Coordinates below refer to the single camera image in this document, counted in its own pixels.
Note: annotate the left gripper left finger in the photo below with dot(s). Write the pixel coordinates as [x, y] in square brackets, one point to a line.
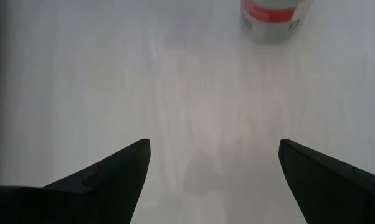
[81, 199]

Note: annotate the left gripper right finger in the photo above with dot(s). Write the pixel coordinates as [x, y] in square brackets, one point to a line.
[337, 193]

